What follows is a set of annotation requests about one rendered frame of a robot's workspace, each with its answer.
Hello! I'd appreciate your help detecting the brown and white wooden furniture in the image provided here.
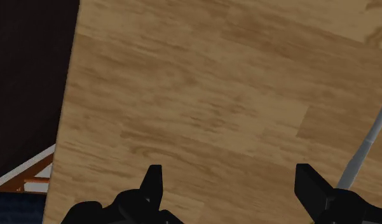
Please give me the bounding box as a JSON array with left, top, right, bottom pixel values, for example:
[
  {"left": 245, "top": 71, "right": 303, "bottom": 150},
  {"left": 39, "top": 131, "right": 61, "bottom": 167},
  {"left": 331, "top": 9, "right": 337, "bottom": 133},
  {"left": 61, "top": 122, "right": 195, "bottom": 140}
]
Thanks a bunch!
[{"left": 0, "top": 143, "right": 57, "bottom": 195}]

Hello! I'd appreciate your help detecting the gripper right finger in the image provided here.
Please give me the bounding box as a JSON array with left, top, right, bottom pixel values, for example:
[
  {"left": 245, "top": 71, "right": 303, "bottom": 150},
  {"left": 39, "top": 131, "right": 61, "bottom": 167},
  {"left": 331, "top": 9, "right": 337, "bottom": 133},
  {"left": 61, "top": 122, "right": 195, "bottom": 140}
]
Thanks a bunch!
[{"left": 294, "top": 163, "right": 382, "bottom": 224}]

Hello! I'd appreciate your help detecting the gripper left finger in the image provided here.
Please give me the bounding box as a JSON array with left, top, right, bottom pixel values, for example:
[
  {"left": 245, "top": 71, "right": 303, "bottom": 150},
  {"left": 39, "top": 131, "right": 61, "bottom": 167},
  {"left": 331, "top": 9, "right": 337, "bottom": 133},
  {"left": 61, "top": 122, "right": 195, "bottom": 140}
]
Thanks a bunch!
[{"left": 60, "top": 164, "right": 184, "bottom": 224}]

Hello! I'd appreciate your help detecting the grey long utensil handle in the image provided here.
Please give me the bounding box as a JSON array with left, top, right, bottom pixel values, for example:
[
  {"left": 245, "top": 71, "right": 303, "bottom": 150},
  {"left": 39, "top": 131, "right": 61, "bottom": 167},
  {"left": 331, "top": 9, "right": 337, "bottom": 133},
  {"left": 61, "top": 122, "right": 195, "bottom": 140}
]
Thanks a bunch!
[{"left": 336, "top": 92, "right": 382, "bottom": 190}]

